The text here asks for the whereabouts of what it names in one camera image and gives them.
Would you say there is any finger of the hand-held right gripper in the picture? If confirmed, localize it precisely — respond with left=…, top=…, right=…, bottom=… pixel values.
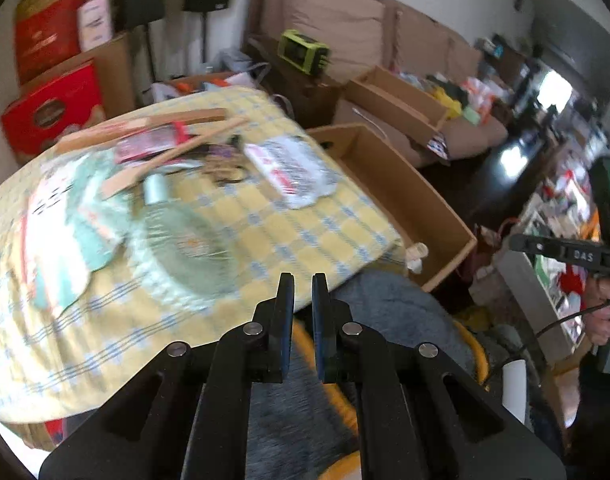
left=509, top=233, right=570, bottom=262

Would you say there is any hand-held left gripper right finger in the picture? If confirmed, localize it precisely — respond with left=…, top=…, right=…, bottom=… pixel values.
left=311, top=273, right=568, bottom=480

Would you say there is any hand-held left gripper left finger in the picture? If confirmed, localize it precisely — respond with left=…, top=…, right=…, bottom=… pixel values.
left=38, top=272, right=296, bottom=480

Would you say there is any mint handheld fan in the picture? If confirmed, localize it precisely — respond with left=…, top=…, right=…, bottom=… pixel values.
left=130, top=172, right=242, bottom=312

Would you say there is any large cardboard box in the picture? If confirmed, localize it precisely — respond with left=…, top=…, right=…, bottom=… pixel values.
left=305, top=122, right=479, bottom=294

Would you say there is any white tissue packet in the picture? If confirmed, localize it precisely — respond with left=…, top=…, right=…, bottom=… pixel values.
left=244, top=135, right=344, bottom=211

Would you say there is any dark small object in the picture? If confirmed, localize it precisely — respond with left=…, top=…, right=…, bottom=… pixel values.
left=202, top=132, right=249, bottom=184

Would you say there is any wooden folding fan white paper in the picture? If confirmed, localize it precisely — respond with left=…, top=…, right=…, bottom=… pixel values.
left=100, top=116, right=249, bottom=202

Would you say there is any red snack packet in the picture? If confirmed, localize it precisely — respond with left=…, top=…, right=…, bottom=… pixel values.
left=114, top=125, right=192, bottom=164

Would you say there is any cartoon print paper fan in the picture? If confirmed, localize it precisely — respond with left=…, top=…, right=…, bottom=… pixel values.
left=21, top=152, right=132, bottom=320

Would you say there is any wooden folding fan red print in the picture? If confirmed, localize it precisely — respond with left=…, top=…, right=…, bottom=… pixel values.
left=55, top=107, right=229, bottom=157

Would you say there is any person's right hand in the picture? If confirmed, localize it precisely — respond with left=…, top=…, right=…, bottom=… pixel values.
left=581, top=274, right=610, bottom=348

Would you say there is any person's grey fleece clothing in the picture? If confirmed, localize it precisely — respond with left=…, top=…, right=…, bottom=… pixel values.
left=245, top=270, right=482, bottom=480

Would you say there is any white plastic bottle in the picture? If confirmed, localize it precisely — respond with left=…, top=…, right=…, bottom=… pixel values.
left=406, top=241, right=432, bottom=274

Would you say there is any brown sofa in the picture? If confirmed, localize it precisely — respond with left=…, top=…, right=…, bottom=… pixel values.
left=245, top=0, right=510, bottom=171

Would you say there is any yellow cloth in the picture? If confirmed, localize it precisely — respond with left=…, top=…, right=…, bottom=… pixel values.
left=431, top=86, right=464, bottom=120

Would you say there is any shallow cardboard box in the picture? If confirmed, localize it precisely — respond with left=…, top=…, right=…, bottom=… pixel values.
left=344, top=66, right=452, bottom=147

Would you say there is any dark wooden side table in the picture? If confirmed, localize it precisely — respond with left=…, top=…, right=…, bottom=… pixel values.
left=244, top=40, right=347, bottom=128

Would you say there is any green portable power station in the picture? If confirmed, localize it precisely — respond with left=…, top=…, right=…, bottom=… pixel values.
left=277, top=30, right=332, bottom=77

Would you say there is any large beige sofa cushion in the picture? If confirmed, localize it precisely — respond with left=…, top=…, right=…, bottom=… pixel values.
left=279, top=0, right=387, bottom=84

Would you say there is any brown cardboard carton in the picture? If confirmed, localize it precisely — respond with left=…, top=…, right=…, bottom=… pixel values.
left=20, top=32, right=137, bottom=121

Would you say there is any red gift box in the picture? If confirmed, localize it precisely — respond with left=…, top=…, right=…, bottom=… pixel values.
left=0, top=60, right=107, bottom=167

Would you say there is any pink box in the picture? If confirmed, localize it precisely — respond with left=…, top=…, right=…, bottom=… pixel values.
left=78, top=0, right=114, bottom=53

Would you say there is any red gift bag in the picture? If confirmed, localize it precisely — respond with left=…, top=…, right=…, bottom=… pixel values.
left=14, top=0, right=90, bottom=86

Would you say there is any black cable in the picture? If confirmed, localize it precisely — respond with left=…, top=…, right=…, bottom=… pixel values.
left=534, top=297, right=610, bottom=342

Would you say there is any white charging cable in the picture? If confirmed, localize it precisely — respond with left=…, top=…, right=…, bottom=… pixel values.
left=351, top=105, right=388, bottom=142

